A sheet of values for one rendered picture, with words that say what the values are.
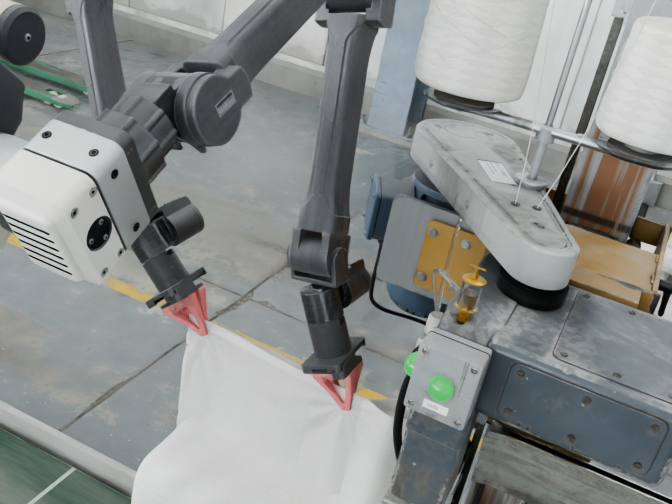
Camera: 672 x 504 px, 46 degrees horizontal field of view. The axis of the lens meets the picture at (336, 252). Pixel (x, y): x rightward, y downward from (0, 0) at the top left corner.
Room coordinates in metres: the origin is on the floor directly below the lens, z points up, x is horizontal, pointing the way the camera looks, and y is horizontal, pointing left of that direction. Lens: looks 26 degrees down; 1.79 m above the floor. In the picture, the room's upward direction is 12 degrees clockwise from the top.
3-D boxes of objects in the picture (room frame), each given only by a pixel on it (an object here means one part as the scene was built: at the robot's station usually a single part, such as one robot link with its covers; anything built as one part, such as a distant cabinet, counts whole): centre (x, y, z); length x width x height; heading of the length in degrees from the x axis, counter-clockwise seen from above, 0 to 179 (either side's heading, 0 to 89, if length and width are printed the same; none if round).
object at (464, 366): (0.76, -0.16, 1.28); 0.08 x 0.05 x 0.09; 70
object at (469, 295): (0.82, -0.17, 1.37); 0.03 x 0.02 x 0.03; 70
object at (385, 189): (1.29, -0.08, 1.25); 0.10 x 0.08 x 0.12; 5
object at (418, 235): (1.20, -0.22, 1.23); 0.28 x 0.07 x 0.16; 70
